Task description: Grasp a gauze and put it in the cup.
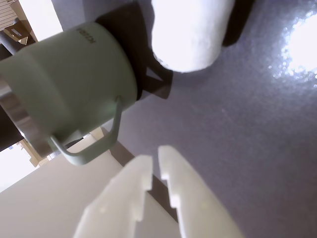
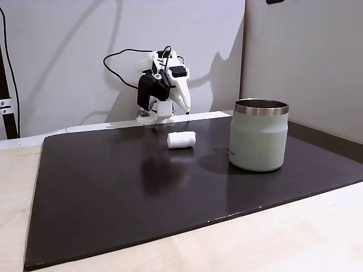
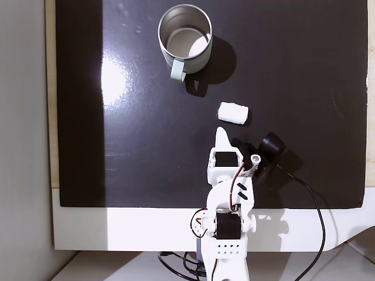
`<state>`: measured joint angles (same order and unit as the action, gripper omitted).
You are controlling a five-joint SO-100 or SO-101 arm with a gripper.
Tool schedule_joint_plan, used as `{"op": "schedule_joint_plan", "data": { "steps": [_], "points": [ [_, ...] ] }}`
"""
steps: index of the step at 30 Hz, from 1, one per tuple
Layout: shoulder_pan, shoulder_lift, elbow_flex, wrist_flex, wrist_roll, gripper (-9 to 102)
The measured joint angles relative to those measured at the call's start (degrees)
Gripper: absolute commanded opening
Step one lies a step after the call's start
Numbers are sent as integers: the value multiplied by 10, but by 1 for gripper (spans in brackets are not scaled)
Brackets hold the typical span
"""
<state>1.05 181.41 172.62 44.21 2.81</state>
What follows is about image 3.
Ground black camera cable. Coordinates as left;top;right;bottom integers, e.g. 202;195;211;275
274;163;326;281

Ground white gauze roll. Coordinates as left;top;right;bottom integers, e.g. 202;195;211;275
216;101;250;126

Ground black oval camera box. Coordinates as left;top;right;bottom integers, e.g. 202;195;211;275
257;132;287;165

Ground black base cables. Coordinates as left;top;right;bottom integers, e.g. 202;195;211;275
158;251;207;278

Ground pale green metal cup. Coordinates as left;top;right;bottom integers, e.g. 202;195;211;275
157;4;213;84

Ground black table mat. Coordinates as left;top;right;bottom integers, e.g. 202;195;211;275
54;0;369;210

